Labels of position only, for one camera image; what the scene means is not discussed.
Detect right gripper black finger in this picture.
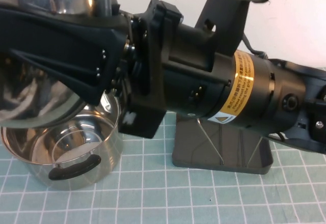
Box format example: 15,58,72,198
0,7,129,44
0,27,128,105

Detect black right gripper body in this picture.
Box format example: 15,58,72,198
112,14,275,130

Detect steel pot lid black knob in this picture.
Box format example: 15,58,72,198
0,0,114,130

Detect green white-grid tablecloth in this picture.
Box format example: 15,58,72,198
0,110,326,224

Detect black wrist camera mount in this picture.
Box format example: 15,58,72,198
119,0,184,139

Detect stainless steel pot black handles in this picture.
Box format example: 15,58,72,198
0,91,125,191

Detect black tray wire lid rack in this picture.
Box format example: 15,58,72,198
172,110,275,176

